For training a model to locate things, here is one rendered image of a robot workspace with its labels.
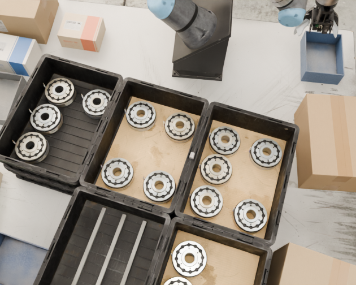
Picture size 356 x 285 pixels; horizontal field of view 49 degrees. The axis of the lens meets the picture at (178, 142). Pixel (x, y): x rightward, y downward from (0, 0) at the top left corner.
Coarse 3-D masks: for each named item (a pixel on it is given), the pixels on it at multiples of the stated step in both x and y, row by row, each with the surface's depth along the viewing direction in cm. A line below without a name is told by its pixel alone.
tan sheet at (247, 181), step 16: (240, 128) 136; (208, 144) 133; (240, 144) 133; (240, 160) 131; (240, 176) 129; (256, 176) 129; (272, 176) 129; (192, 192) 126; (224, 192) 127; (240, 192) 127; (256, 192) 127; (272, 192) 127; (224, 208) 124; (224, 224) 122
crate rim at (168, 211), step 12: (144, 84) 130; (120, 96) 129; (192, 96) 129; (204, 108) 127; (108, 120) 125; (96, 144) 122; (192, 144) 122; (84, 168) 119; (180, 180) 119; (108, 192) 116; (144, 204) 114
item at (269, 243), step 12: (228, 108) 127; (204, 120) 125; (276, 120) 126; (204, 132) 124; (192, 168) 119; (288, 168) 119; (288, 180) 118; (180, 192) 116; (180, 204) 115; (180, 216) 113; (192, 216) 113; (276, 216) 114; (216, 228) 112; (228, 228) 112; (276, 228) 112; (252, 240) 111; (264, 240) 111
